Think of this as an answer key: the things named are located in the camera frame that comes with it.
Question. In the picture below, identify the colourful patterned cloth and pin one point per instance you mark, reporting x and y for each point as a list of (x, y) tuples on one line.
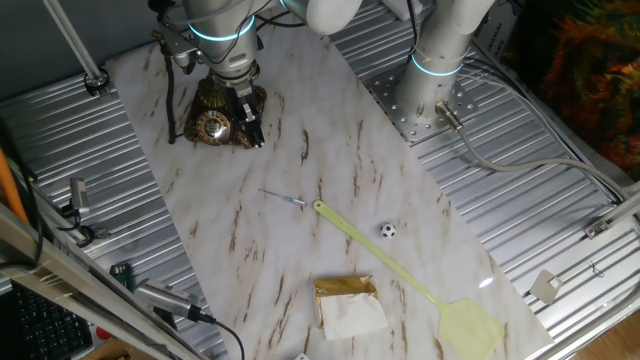
[(590, 75)]

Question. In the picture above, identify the white box with red print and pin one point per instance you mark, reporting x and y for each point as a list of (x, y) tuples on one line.
[(502, 37)]

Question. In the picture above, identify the small silver camera on mount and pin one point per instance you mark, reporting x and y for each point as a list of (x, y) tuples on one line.
[(79, 196)]

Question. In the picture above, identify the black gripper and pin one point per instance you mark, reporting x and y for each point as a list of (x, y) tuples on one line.
[(247, 107)]

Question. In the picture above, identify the yellow-green fly swatter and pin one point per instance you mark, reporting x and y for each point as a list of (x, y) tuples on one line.
[(470, 330)]

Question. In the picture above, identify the aluminium frame bar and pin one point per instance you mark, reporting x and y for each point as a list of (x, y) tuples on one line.
[(75, 277)]

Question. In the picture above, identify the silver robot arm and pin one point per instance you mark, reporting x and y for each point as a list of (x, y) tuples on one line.
[(435, 45)]

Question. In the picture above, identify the black keyboard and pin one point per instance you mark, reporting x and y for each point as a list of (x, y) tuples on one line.
[(45, 330)]

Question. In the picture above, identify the white square tag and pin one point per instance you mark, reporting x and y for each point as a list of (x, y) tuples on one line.
[(546, 286)]

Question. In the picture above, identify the orange pole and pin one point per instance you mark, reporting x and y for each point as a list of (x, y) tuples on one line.
[(9, 187)]

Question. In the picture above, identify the mini soccer ball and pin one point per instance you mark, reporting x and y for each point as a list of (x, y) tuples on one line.
[(387, 230)]

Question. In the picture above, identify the silver ribbed camera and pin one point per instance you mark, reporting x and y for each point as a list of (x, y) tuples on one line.
[(165, 297)]

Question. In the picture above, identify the small metal hook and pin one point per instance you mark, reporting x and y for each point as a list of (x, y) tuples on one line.
[(596, 270)]

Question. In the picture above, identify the small metal corner bracket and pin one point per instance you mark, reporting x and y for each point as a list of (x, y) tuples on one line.
[(596, 229)]

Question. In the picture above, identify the gold tissue pack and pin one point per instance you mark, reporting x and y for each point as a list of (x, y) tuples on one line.
[(350, 310)]

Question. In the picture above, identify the white slanted pole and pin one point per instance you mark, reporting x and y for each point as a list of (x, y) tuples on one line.
[(70, 37)]

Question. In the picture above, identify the short aluminium rail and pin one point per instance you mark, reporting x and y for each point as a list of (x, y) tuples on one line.
[(622, 205)]

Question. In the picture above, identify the red emergency stop button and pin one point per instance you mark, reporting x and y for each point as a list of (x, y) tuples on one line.
[(102, 333)]

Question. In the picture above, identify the small white object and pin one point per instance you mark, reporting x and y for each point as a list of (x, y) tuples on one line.
[(302, 357)]

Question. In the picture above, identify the green hex key holder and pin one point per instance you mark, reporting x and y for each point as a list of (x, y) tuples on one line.
[(122, 276)]

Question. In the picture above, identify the vintage brass rotary phone base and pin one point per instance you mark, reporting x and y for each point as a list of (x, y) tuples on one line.
[(212, 127)]

